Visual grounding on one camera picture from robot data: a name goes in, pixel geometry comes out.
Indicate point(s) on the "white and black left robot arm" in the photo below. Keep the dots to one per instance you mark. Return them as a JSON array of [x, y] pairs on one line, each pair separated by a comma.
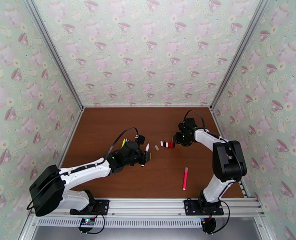
[[83, 170]]

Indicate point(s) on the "pink highlighter pen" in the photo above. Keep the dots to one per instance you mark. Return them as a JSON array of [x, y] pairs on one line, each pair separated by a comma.
[[185, 179]]

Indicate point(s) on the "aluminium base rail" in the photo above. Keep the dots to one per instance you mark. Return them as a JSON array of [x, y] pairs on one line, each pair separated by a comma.
[[147, 206]]

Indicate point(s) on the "perforated metal strip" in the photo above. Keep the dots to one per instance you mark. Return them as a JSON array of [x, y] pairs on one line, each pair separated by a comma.
[[142, 223]]

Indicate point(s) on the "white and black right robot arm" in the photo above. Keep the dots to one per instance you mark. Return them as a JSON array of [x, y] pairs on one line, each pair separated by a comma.
[[207, 139]]

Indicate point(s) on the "small controller board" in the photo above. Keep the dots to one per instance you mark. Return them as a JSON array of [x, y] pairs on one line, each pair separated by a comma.
[[86, 223], [209, 225]]

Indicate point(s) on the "aluminium frame post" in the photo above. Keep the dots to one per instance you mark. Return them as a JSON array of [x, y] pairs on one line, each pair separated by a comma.
[[54, 51], [241, 51]]

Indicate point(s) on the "aluminium side rail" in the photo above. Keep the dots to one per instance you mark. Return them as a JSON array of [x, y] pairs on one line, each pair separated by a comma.
[[218, 121], [72, 134]]

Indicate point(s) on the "aluminium back rail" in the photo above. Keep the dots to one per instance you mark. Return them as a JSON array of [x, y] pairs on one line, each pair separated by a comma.
[[147, 106]]

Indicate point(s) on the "aluminium frame leg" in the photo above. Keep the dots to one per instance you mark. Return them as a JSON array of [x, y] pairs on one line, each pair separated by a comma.
[[264, 229], [25, 231]]

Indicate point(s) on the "black whiteboard marker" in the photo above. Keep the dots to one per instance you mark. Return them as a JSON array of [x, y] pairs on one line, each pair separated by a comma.
[[147, 147]]

